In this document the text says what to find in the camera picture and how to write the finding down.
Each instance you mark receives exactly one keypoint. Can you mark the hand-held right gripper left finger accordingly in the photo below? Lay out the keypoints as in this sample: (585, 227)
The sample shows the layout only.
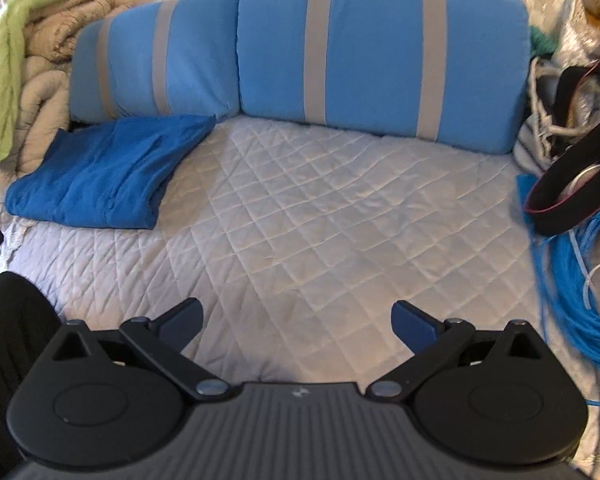
(180, 327)

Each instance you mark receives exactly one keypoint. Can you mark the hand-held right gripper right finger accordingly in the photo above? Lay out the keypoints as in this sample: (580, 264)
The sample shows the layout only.
(412, 327)

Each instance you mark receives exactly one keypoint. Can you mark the blue fleece robe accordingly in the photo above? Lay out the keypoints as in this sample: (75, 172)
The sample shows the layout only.
(105, 170)

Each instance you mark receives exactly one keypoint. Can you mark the white quilted bedspread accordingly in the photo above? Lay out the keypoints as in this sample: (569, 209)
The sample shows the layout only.
(330, 240)

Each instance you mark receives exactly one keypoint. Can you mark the person's black-clad leg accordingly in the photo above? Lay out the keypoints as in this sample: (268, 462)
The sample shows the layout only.
(15, 320)

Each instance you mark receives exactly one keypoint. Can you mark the black bag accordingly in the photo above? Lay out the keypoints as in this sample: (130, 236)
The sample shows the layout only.
(575, 170)

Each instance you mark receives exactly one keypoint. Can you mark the blue grey-striped pillow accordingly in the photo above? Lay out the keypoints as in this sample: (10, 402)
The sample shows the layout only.
(190, 60)
(380, 50)

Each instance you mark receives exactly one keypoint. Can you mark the beige quilted comforter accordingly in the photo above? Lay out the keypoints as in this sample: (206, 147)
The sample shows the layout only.
(45, 70)

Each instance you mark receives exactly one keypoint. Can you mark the teal cloth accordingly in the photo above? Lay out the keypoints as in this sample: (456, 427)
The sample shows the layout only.
(542, 42)

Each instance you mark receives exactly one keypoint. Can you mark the light green blanket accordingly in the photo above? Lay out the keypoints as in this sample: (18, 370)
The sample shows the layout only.
(10, 60)

